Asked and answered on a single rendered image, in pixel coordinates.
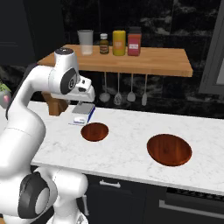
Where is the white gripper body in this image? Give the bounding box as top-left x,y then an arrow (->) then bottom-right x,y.
50,86 -> 96,104

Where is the small wooden bowl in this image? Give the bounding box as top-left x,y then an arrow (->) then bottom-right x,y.
80,122 -> 110,143

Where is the large wooden bowl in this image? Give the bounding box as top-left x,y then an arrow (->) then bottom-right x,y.
146,133 -> 193,167

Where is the grey open cabinet door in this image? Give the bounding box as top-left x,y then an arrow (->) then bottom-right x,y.
199,0 -> 224,96

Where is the blue and white box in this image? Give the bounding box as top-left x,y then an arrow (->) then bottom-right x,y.
68,101 -> 96,127

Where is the hanging metal ladle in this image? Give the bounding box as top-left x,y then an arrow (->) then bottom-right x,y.
99,72 -> 111,103

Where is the hanging metal slotted spoon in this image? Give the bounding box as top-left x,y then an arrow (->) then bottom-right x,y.
113,73 -> 123,106

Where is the clear glass cup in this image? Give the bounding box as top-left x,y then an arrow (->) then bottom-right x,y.
77,29 -> 95,56

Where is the brown glass bottle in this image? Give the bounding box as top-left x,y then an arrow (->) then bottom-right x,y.
99,32 -> 110,55

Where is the yellow jar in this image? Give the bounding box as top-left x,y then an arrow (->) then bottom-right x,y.
112,30 -> 127,57

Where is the hanging metal spatula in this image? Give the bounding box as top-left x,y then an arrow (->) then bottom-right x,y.
141,73 -> 149,107

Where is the potted green plant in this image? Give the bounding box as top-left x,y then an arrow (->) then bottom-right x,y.
0,79 -> 13,109

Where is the red jar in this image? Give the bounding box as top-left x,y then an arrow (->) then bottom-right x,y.
127,26 -> 143,57

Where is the dark drawer front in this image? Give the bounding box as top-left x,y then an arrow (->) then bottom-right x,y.
83,174 -> 148,224

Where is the dark dishwasher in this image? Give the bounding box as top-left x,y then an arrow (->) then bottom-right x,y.
143,185 -> 224,224

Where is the dark wall cabinet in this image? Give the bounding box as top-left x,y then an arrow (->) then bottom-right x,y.
0,0 -> 67,67

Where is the wooden wall shelf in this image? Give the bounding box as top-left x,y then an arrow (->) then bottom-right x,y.
37,44 -> 193,78

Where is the silver drawer handle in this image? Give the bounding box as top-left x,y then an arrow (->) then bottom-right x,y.
99,179 -> 122,189

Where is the silver cupboard handle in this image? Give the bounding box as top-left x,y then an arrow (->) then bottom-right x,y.
81,194 -> 90,217

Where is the silver dishwasher handle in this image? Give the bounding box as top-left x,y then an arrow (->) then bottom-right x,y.
158,199 -> 224,221

